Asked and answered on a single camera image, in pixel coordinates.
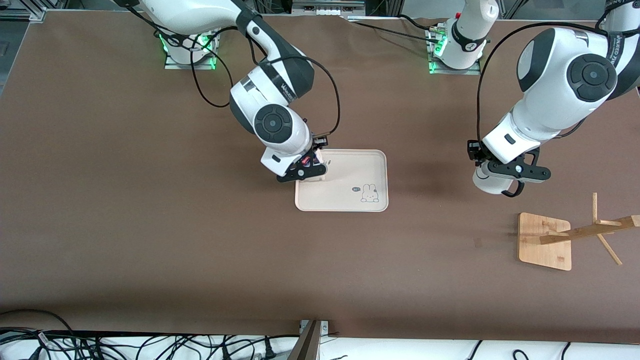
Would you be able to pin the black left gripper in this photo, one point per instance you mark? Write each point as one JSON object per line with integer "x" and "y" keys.
{"x": 472, "y": 150}

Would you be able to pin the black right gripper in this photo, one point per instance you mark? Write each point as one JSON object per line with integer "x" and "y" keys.
{"x": 317, "y": 151}

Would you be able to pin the blue white milk carton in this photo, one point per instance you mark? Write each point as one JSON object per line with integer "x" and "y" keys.
{"x": 321, "y": 159}

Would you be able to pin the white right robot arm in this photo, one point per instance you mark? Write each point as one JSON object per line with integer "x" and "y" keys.
{"x": 272, "y": 85}

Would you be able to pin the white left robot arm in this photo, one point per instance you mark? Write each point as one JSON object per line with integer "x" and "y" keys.
{"x": 565, "y": 85}

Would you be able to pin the white tray with rabbit print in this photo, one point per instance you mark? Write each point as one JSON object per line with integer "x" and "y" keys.
{"x": 350, "y": 175}

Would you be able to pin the wooden mug stand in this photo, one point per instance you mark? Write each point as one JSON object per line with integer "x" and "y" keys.
{"x": 542, "y": 250}

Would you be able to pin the grey metal equipment box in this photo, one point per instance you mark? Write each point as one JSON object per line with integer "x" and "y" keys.
{"x": 327, "y": 6}

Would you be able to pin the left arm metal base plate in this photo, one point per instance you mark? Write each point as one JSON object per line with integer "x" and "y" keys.
{"x": 472, "y": 71}

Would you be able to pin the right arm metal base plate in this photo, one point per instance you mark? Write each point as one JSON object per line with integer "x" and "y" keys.
{"x": 172, "y": 64}

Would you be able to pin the dark metal camera post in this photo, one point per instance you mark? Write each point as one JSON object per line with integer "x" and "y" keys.
{"x": 306, "y": 345}

